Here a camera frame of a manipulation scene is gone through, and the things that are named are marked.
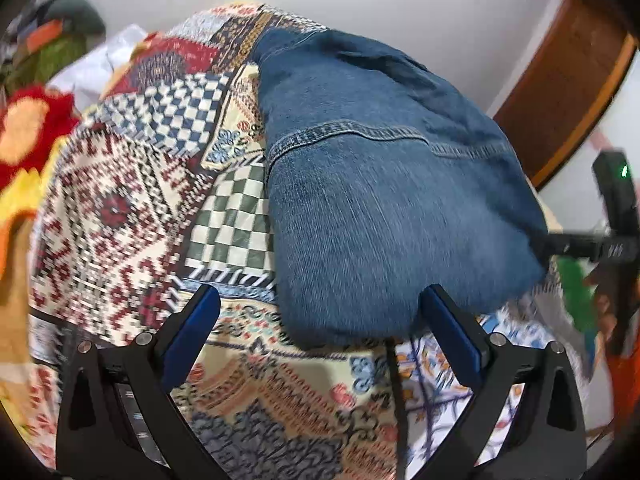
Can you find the blue denim jacket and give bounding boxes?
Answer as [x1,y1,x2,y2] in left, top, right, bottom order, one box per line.
[252,29,549,348]

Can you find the pile of clothes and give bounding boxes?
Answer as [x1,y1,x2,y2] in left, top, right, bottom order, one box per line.
[1,0,105,96]

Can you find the colourful patchwork bedspread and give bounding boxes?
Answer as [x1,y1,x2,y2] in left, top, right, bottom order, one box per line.
[27,1,591,480]

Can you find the red yellow fuzzy pillow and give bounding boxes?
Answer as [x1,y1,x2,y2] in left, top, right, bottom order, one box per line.
[1,86,80,269]

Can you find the brown wooden door frame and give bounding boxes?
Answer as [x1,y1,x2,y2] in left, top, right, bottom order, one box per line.
[495,0,639,188]

